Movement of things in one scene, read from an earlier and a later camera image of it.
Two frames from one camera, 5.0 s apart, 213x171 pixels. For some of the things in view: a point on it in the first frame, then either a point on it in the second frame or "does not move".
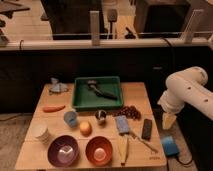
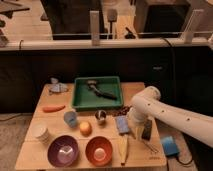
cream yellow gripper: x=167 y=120 to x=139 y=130
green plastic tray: x=96 y=93 does not move
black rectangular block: x=147 y=129 does not move
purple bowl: x=63 y=151 does not move
